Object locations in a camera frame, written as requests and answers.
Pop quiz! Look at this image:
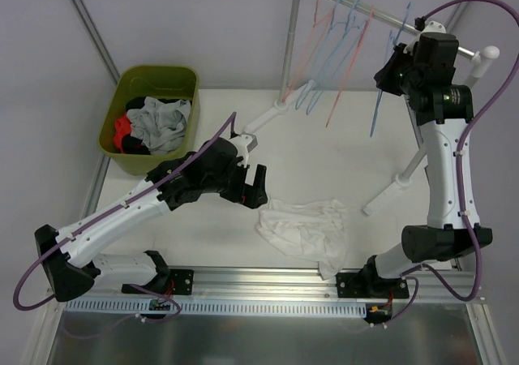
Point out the white garment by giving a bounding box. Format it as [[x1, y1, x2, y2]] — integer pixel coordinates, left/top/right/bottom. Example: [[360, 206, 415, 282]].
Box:
[[256, 199, 350, 280]]

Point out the pink wire hanger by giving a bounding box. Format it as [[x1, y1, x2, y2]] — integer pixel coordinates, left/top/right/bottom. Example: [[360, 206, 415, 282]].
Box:
[[325, 6, 375, 128], [281, 0, 335, 103]]

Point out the grey tank top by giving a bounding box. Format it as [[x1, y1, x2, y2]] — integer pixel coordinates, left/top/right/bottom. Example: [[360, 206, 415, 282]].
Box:
[[126, 97, 191, 156]]

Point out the black tank top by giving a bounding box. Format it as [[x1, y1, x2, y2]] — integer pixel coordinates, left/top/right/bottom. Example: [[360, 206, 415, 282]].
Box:
[[121, 95, 179, 155]]

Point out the red tank top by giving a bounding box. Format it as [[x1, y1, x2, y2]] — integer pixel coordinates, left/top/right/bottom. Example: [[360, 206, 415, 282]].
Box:
[[112, 114, 131, 152]]

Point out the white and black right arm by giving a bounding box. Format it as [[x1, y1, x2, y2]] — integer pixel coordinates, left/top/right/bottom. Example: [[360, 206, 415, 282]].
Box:
[[351, 32, 493, 302]]

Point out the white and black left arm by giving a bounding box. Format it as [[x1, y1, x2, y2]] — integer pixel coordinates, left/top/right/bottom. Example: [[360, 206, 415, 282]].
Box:
[[35, 134, 268, 302]]

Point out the silver and white clothes rack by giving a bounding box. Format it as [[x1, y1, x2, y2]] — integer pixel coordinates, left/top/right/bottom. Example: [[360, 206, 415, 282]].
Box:
[[242, 0, 500, 216]]

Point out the olive green plastic basket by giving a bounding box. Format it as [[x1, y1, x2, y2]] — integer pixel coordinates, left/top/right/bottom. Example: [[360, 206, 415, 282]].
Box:
[[98, 65, 200, 175]]

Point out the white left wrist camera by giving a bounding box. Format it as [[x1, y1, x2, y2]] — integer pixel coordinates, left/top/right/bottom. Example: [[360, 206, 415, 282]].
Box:
[[229, 133, 258, 168]]

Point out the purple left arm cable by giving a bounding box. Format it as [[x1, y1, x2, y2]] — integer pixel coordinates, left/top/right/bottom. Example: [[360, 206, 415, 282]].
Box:
[[12, 111, 240, 322]]

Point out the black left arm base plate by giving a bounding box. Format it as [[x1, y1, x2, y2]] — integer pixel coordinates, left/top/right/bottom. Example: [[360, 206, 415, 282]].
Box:
[[122, 268, 195, 295]]

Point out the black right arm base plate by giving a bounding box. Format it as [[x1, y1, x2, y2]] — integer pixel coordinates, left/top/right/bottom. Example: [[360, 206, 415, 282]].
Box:
[[335, 272, 410, 299]]

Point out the white slotted cable duct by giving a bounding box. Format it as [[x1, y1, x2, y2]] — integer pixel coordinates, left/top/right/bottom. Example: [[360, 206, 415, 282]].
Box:
[[66, 297, 367, 319]]

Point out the aluminium frame rail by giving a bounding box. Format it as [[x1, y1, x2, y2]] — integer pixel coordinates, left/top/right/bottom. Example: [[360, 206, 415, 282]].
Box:
[[46, 264, 486, 301]]

